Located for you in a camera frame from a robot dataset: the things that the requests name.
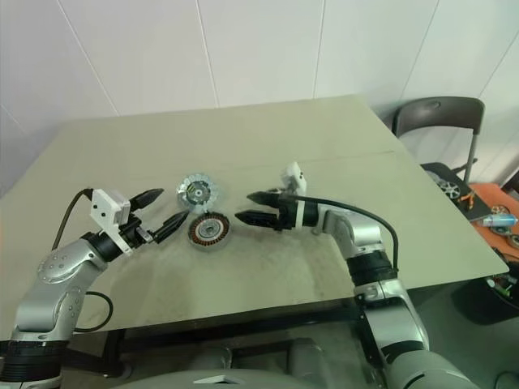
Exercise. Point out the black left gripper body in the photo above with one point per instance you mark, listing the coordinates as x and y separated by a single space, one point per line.
131 234

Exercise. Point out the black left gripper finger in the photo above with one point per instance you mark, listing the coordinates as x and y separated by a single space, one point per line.
148 197
172 226

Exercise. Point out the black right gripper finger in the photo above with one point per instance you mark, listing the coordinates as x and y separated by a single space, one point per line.
265 199
259 219

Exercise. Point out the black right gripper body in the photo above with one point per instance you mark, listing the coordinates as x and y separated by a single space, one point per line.
286 212

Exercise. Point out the motor stator with copper windings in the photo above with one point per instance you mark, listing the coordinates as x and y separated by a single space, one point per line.
208 231

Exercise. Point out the silver motor cover with board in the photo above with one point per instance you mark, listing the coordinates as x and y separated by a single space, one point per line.
198 193

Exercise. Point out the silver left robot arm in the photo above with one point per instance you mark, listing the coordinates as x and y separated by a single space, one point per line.
61 267

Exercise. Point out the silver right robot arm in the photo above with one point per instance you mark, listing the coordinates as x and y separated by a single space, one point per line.
361 235

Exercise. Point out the grey robot torso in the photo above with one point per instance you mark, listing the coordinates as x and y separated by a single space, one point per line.
259 368

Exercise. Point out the silver spoked wheel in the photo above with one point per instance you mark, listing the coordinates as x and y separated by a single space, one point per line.
450 188

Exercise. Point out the black folding chair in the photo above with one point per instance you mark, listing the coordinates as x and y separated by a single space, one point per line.
438 113

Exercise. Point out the orange surface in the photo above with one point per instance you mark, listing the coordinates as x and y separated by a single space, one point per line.
492 194

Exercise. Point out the small round metal part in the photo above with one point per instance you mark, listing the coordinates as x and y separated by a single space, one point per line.
500 209
502 229

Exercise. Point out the blue plastic bottle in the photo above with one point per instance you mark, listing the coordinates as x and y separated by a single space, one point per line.
500 221

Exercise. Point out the black round bin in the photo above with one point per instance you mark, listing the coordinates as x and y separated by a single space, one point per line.
504 308

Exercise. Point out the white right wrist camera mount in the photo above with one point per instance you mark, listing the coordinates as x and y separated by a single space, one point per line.
292 172

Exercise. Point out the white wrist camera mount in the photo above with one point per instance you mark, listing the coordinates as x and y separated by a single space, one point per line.
292 172
103 206

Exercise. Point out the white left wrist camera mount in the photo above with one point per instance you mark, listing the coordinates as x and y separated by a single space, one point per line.
103 206

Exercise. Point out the black table frame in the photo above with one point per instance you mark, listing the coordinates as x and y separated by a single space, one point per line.
202 332

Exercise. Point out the black metal furniture frame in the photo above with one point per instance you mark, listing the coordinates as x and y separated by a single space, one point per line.
511 176

